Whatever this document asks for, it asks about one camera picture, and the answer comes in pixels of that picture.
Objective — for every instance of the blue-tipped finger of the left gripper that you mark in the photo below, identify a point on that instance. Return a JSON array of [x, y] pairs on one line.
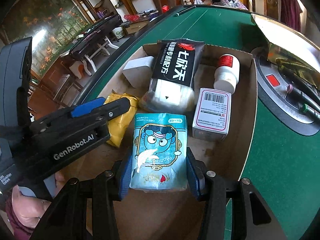
[[86, 108]]

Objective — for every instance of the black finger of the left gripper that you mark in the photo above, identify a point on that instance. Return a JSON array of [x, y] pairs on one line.
[[113, 109]]

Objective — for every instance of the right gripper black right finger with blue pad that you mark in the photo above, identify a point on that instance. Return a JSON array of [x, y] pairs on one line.
[[252, 218]]

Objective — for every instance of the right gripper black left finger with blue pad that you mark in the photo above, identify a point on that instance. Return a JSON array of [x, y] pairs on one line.
[[84, 209]]

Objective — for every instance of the yellow snack packet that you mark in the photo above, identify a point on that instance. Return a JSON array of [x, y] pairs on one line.
[[117, 127]]

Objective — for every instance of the blue cartoon tissue pack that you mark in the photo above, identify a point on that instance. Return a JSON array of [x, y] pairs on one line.
[[159, 152]]

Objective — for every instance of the person's hand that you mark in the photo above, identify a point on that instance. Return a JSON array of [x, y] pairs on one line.
[[28, 210]]

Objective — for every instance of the small white cube box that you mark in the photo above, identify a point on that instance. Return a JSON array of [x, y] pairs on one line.
[[138, 71]]

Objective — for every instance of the black white snack bag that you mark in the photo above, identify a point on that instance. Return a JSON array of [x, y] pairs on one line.
[[171, 87]]

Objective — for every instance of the dark side table white legs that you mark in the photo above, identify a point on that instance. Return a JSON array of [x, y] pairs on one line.
[[94, 40]]

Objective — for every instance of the framed floral painting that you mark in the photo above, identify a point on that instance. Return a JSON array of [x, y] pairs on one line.
[[52, 25]]

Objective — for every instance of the white pink barcode box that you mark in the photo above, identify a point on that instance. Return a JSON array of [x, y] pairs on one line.
[[212, 115]]

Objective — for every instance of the round grey table console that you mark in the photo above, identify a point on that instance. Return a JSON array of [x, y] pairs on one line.
[[272, 91]]

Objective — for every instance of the small white bottle red label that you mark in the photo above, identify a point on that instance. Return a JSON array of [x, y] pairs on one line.
[[226, 76]]

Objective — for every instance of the maroon cloth on chair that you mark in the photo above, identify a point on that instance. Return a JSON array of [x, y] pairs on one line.
[[290, 14]]

